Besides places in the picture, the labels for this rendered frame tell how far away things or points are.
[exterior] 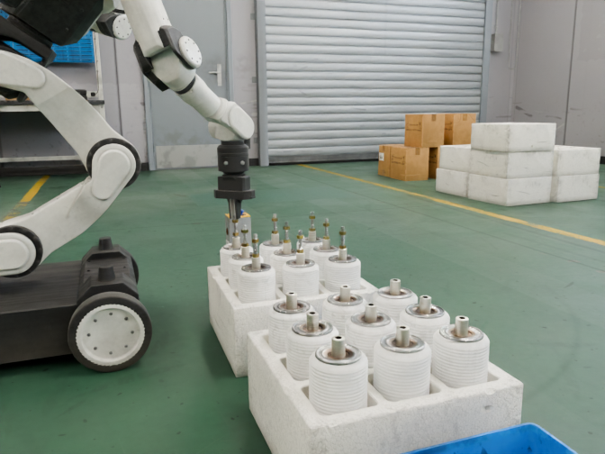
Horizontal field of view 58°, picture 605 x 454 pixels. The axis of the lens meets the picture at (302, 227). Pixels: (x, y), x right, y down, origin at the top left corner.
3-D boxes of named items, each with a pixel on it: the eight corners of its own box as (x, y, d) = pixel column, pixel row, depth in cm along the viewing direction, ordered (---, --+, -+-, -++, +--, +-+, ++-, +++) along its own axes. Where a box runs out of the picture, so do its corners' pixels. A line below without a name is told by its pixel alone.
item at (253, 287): (276, 342, 138) (275, 273, 134) (239, 343, 137) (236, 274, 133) (275, 327, 147) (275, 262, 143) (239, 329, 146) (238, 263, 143)
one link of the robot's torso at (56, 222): (-34, 255, 139) (110, 131, 144) (-18, 238, 157) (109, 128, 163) (14, 295, 144) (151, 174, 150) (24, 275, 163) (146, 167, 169)
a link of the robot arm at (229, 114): (250, 143, 152) (221, 116, 141) (226, 142, 157) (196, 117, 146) (257, 123, 153) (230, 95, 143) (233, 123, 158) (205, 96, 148)
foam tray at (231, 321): (236, 378, 134) (233, 308, 130) (209, 322, 170) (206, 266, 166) (379, 354, 146) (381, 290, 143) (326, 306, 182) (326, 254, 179)
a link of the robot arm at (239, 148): (235, 158, 149) (233, 115, 146) (205, 156, 155) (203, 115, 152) (260, 155, 158) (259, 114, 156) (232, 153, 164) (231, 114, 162)
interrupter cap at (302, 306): (279, 317, 106) (279, 314, 106) (268, 304, 113) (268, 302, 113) (315, 313, 108) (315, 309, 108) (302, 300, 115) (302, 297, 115)
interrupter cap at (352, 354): (325, 370, 84) (325, 366, 84) (308, 350, 91) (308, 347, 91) (369, 362, 87) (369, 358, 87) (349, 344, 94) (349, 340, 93)
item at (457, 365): (449, 447, 94) (454, 349, 91) (419, 418, 103) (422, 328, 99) (495, 435, 98) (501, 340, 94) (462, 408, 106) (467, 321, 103)
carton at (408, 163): (428, 179, 508) (428, 147, 502) (405, 181, 501) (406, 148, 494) (411, 177, 536) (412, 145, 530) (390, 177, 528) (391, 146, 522)
